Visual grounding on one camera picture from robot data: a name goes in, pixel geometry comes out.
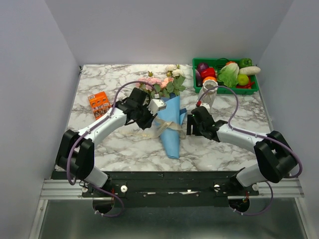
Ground cream printed ribbon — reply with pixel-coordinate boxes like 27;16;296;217
119;117;186;139

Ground blue flower bouquet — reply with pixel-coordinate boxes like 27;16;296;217
137;65;186;159

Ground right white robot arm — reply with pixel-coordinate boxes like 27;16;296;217
186;106;300;195

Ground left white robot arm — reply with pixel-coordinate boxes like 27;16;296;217
55;88;166;197

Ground white ribbed ceramic vase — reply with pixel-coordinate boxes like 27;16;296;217
197;81;218;114

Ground orange snack packet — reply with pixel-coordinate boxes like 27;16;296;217
88;92;111;120

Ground purple eggplant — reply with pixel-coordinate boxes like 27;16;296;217
194;69;202;87

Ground orange pumpkin toy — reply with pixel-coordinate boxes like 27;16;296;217
203;76;217;83

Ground red bell pepper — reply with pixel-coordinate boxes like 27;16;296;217
200;67;216;79

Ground purple onion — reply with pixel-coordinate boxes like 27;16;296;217
196;62;209;72

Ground green lettuce toy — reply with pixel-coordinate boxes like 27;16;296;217
217;63;239;88

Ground red chili peppers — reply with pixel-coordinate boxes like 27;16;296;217
236;76;255;89

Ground green apple toy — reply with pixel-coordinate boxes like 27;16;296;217
237;74;249;86

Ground green plastic basket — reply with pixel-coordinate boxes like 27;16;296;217
192;58;260;96

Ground white radish toy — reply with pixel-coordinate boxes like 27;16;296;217
239;66;261;76

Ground green bell pepper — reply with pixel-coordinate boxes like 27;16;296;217
238;58;253;68

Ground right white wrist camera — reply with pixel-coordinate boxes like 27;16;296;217
200;103;211;113

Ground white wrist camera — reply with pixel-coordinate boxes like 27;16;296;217
200;103;211;113
147;99;166;116

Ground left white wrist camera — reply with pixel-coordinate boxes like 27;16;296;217
147;99;166;116

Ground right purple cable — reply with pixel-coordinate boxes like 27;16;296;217
196;85;303;216

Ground purple cable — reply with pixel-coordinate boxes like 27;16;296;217
66;81;160;218
196;85;303;216

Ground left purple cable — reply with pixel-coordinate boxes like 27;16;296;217
66;81;160;218

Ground black mounting base plate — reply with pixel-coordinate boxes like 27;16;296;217
51;170;261;208

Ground aluminium rail frame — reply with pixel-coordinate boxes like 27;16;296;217
30;179;313;239

